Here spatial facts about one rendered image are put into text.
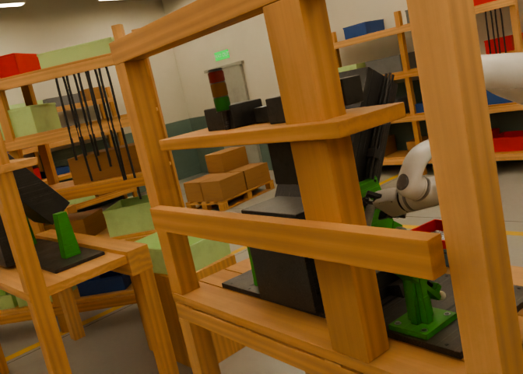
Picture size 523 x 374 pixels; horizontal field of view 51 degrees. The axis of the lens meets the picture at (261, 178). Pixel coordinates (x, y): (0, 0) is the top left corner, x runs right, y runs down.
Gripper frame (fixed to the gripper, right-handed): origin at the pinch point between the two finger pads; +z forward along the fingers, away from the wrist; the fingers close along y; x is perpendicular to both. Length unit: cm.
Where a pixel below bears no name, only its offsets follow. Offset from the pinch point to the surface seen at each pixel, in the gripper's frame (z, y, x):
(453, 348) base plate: -30, -12, 42
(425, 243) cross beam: -51, 25, 33
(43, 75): 272, 113, -118
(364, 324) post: -16.5, 6.8, 42.2
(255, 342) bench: 40, 4, 46
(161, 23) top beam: 23, 83, -33
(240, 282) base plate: 66, 4, 22
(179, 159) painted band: 924, -190, -430
